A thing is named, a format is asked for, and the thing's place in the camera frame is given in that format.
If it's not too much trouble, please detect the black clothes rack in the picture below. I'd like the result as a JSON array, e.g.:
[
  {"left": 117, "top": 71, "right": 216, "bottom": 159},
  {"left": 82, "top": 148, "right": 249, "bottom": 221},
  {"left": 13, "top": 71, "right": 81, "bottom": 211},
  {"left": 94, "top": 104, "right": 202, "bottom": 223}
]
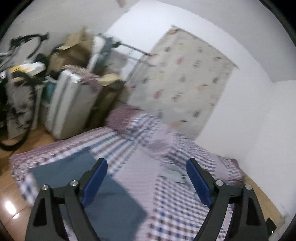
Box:
[{"left": 99, "top": 34, "right": 153, "bottom": 82}]

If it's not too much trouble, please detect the wooden headboard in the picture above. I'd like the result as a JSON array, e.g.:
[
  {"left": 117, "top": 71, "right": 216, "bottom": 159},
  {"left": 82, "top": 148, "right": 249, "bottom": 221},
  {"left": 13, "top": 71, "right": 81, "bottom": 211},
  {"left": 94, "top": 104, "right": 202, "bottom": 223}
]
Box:
[{"left": 243, "top": 174, "right": 285, "bottom": 228}]

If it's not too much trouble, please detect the plaid bed sheet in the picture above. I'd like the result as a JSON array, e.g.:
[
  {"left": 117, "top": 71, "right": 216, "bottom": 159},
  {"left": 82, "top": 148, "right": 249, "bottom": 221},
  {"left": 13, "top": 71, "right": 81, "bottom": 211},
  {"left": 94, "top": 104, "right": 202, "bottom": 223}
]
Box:
[{"left": 9, "top": 126, "right": 236, "bottom": 241}]

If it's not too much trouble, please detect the light grey-blue garment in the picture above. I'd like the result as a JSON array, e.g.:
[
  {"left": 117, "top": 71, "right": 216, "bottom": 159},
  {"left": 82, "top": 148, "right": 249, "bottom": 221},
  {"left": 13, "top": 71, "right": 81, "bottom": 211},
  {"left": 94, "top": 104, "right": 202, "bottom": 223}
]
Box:
[{"left": 161, "top": 164, "right": 191, "bottom": 185}]

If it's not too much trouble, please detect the white suitcase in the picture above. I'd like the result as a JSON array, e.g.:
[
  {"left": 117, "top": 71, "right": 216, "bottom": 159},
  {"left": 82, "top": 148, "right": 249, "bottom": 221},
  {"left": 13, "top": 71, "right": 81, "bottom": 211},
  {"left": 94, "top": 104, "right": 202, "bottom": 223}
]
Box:
[{"left": 45, "top": 69, "right": 102, "bottom": 140}]

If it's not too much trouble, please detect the pink bag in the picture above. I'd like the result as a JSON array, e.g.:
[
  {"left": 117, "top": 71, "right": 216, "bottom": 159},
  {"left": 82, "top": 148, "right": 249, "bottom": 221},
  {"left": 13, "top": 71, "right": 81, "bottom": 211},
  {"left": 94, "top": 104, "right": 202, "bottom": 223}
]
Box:
[{"left": 63, "top": 64, "right": 105, "bottom": 90}]

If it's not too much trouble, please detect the pineapple print curtain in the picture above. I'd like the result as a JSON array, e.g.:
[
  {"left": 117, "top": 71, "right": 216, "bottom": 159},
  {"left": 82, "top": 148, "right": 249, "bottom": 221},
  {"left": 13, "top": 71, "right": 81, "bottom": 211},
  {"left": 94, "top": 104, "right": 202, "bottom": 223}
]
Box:
[{"left": 127, "top": 26, "right": 237, "bottom": 138}]

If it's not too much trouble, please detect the green plush toy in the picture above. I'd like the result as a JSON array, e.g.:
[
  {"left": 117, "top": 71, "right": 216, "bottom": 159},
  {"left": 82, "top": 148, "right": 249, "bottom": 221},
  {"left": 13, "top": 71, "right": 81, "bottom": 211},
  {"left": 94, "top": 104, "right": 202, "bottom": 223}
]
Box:
[{"left": 95, "top": 33, "right": 120, "bottom": 68}]

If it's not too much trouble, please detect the black bicycle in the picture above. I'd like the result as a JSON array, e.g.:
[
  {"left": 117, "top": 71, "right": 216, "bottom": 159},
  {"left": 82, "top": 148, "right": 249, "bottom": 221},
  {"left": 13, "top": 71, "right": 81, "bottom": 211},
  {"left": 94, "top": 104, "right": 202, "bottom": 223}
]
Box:
[{"left": 1, "top": 33, "right": 50, "bottom": 152}]

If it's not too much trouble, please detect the cardboard box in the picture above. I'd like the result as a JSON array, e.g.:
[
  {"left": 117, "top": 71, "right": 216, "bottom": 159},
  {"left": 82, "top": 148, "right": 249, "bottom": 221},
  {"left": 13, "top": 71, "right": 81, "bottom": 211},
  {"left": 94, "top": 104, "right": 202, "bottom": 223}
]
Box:
[{"left": 47, "top": 27, "right": 93, "bottom": 74}]

